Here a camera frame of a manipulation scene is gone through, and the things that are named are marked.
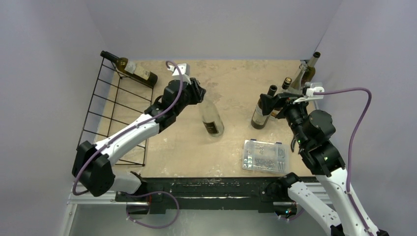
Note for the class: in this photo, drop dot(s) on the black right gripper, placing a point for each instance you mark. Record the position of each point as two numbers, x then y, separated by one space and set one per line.
283 101

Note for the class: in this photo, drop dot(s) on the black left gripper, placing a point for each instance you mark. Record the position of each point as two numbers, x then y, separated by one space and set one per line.
197 92

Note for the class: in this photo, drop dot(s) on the dark open-neck wine bottle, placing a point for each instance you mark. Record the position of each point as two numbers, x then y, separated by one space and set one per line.
258 120

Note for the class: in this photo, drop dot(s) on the clear glass black-label bottle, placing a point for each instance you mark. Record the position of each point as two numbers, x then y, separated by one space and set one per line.
211 118

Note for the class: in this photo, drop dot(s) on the dark green labelled wine bottle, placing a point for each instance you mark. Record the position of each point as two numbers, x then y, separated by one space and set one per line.
132 69

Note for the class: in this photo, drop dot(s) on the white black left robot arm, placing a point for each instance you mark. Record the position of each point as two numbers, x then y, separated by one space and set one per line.
93 162

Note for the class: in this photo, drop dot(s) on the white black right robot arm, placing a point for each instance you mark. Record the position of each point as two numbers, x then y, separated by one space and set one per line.
312 131

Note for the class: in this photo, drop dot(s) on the clear square bottle gold cap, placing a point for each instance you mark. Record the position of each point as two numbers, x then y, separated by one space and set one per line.
284 88

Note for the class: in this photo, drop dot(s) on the clear plastic screw box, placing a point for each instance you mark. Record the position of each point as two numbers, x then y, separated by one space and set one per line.
267 157

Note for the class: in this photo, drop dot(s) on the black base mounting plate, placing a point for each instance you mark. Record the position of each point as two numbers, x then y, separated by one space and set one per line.
262 194

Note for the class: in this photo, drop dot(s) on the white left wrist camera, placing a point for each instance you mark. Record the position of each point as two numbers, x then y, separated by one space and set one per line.
184 69

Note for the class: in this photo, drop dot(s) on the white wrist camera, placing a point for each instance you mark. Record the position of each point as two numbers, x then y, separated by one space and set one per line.
184 69
309 92

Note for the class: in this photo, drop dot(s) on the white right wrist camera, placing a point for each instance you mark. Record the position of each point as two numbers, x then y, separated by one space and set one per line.
309 92

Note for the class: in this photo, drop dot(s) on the black handled pliers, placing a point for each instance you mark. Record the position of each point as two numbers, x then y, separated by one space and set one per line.
293 144

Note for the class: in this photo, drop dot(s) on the black wire wine rack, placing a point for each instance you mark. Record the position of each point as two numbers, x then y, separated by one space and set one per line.
116 101

